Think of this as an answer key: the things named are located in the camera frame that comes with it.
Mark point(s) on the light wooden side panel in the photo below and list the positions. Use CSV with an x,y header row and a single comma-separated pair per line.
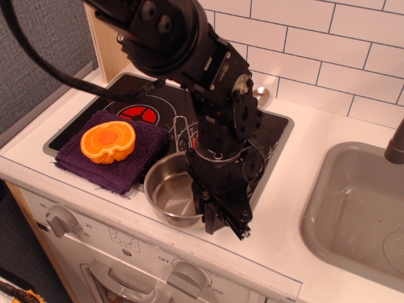
x,y
111,59

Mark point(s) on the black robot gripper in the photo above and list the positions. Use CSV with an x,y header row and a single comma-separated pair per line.
x,y
220,188

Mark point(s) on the grey right oven knob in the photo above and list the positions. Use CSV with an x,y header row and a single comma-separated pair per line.
x,y
188,279

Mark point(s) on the grey left timer knob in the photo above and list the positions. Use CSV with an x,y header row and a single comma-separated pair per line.
x,y
60,220

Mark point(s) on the purple folded towel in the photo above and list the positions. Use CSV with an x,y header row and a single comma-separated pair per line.
x,y
119,176

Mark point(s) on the grey toy sink basin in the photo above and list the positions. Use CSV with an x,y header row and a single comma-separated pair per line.
x,y
354,216

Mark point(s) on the orange plastic toy pumpkin half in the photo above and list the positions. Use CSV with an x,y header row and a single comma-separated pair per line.
x,y
108,142

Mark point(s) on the red handled metal spoon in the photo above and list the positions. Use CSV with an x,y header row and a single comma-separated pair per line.
x,y
262,95

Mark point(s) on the grey faucet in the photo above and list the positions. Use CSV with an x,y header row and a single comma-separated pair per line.
x,y
394,151

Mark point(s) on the silver metal pot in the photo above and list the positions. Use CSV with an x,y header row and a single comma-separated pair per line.
x,y
167,187

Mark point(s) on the white toy oven front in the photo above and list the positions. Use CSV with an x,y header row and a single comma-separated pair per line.
x,y
92,240

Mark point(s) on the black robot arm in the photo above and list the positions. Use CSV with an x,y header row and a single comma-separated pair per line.
x,y
172,40

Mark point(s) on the grey oven door handle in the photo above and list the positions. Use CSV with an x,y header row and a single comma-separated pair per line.
x,y
109,286

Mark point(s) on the orange object bottom left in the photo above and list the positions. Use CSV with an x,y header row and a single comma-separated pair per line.
x,y
26,296

